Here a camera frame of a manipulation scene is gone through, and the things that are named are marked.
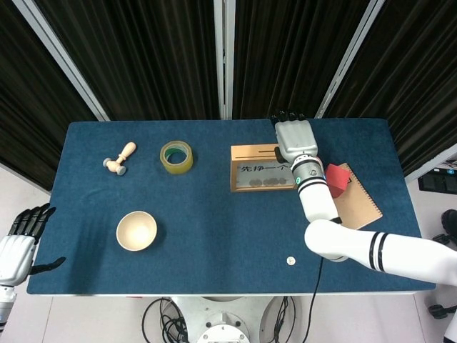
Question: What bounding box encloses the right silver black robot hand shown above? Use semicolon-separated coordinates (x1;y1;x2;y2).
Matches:
269;108;319;163

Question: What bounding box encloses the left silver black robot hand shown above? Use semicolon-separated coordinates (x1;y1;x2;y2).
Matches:
0;202;67;285

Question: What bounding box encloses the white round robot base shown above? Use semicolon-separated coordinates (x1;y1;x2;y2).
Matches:
171;295;274;343

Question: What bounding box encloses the wooden framed coin box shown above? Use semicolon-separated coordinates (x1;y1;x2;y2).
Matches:
230;142;301;193

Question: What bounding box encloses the red cube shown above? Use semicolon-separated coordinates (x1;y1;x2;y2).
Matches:
324;163;351;199

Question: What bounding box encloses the black pleated curtain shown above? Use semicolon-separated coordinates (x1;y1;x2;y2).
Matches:
323;0;457;176
231;0;374;119
34;0;221;121
0;0;99;194

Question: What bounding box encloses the brown spiral notebook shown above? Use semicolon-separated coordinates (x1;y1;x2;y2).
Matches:
331;162;383;230

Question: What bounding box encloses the blue table cloth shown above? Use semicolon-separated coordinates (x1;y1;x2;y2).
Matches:
26;119;437;297

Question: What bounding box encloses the yellow packing tape roll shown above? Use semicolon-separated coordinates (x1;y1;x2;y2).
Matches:
159;140;194;176

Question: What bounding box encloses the cream bowl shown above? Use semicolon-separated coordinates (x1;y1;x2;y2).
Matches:
116;210;159;252

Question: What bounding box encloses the black equipment case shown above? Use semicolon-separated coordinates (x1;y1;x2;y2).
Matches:
417;166;457;196

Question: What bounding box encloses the wooden toy hammer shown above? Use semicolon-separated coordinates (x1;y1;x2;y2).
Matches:
102;141;137;177

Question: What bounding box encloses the black office chair base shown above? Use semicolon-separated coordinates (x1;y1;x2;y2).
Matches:
427;209;457;320

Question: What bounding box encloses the white partition post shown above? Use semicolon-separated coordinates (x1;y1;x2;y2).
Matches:
213;0;235;121
405;144;457;184
12;0;111;122
314;0;385;119

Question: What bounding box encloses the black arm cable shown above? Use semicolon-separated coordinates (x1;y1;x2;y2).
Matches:
306;257;324;343

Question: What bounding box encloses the black floor cable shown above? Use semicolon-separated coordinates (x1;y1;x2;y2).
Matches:
141;297;190;343
269;296;297;343

